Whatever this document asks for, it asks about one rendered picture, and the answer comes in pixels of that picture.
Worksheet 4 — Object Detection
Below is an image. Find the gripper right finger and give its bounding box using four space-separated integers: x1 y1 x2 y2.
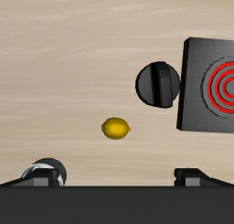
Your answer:
174 167 234 187

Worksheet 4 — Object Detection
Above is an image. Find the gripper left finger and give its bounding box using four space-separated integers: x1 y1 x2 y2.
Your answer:
0 168 60 187

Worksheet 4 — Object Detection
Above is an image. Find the yellow lemon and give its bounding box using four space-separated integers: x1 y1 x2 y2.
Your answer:
101 117 132 141

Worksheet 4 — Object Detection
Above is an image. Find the stove plate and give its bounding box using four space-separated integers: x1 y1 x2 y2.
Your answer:
134 37 234 134

